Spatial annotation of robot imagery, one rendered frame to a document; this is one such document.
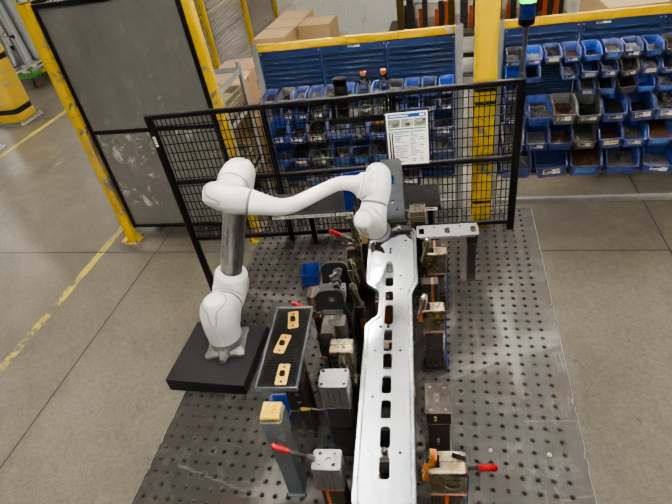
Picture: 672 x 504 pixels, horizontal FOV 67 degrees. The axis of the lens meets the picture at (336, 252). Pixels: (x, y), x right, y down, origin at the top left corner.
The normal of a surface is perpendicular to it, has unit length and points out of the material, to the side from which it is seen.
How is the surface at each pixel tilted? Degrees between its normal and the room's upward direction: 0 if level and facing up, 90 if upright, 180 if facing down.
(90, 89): 90
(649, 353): 0
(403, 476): 0
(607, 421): 0
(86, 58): 90
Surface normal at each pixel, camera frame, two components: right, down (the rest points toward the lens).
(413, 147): -0.10, 0.62
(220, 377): -0.11, -0.80
